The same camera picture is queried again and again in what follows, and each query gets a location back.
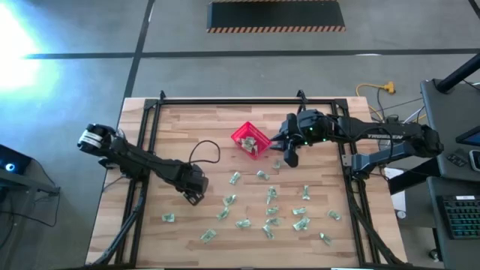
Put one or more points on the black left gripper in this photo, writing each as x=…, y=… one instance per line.
x=193, y=180

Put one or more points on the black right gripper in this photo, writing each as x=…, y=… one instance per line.
x=305, y=129

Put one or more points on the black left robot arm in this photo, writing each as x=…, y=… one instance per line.
x=131, y=161

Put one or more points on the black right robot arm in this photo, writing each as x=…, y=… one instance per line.
x=375, y=135

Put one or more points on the red plastic mesh basket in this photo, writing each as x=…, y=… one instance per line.
x=240, y=131

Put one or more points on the black hazard-striped floor mat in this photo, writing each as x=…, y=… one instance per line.
x=275, y=15

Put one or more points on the white paper sheet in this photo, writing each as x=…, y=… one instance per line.
x=398, y=198

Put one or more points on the black diagonal desk brace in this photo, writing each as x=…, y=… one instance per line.
x=412, y=176

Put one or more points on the small white round cap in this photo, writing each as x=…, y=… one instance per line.
x=401, y=215

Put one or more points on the grey equipment stand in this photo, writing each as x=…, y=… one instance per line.
x=33, y=183

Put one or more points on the small black controller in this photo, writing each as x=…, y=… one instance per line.
x=456, y=160

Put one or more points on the black device blue light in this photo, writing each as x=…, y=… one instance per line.
x=15, y=159

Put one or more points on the black caster wheel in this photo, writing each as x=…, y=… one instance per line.
x=434, y=255

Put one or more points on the black tablet screen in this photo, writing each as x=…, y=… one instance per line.
x=471, y=138

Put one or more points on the black round pole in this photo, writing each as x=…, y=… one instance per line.
x=459, y=73

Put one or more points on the white handheld device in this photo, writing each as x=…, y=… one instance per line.
x=475, y=160

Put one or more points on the black backlit keyboard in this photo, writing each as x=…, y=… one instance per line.
x=463, y=217

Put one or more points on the dark grey keyboard desk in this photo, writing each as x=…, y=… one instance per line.
x=459, y=255

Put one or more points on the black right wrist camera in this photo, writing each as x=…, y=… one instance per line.
x=291, y=157

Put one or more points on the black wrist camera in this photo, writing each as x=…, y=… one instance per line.
x=291, y=157
x=194, y=198

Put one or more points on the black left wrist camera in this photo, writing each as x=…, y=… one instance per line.
x=194, y=198

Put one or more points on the black aluminium table frame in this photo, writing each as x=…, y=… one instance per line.
x=243, y=101

